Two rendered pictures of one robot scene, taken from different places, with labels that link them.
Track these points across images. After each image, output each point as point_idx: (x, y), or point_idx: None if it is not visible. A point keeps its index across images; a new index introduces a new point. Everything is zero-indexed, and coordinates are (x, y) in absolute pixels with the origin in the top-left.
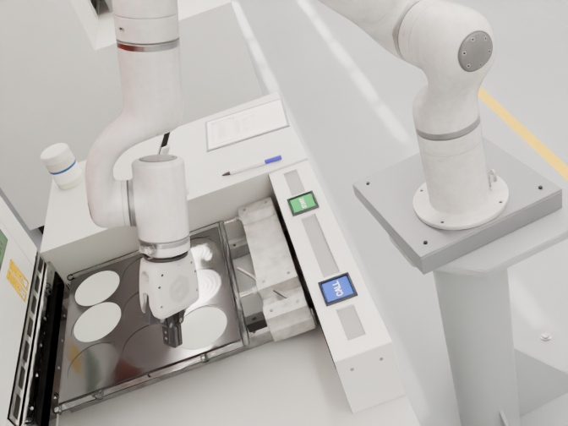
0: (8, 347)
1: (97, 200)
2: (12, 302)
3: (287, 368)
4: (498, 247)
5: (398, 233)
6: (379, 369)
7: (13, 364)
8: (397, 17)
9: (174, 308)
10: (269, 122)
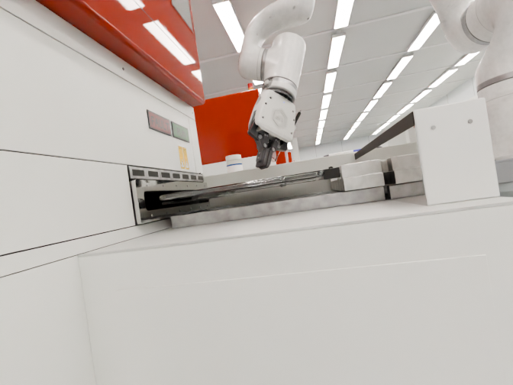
0: (156, 156)
1: (246, 43)
2: (173, 154)
3: (353, 207)
4: None
5: None
6: (466, 139)
7: (153, 164)
8: (465, 6)
9: (271, 127)
10: None
